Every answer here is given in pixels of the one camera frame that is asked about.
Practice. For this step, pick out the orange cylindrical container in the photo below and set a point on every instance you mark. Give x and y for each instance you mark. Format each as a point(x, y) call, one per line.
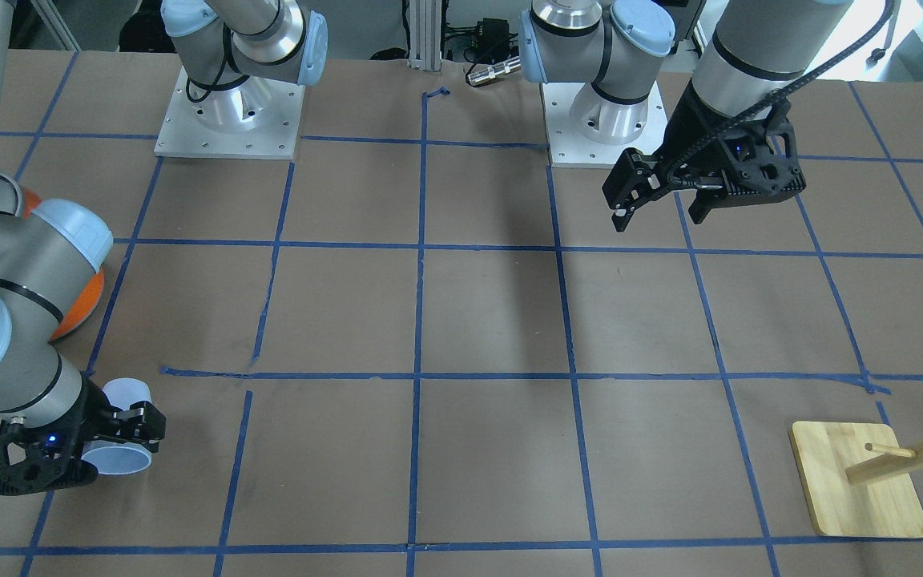
point(81, 300)

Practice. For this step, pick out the aluminium frame post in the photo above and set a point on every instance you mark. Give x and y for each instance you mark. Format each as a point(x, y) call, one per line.
point(425, 32)

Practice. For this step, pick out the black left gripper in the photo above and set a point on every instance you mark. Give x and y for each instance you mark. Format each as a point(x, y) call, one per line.
point(692, 131)

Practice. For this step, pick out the light blue plastic cup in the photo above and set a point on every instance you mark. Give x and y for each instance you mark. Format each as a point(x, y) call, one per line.
point(113, 458)

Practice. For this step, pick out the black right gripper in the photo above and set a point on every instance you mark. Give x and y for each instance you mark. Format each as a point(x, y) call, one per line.
point(95, 411)

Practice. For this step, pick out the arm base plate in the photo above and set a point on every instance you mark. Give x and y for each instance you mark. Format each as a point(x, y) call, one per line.
point(259, 119)
point(587, 131)

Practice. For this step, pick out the silver metal connector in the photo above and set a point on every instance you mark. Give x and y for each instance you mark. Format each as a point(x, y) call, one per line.
point(479, 75)

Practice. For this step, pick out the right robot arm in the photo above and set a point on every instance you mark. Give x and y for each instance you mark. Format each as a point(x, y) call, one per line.
point(222, 44)

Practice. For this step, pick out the wooden mug tree stand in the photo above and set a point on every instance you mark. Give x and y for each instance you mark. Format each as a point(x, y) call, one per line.
point(856, 478)

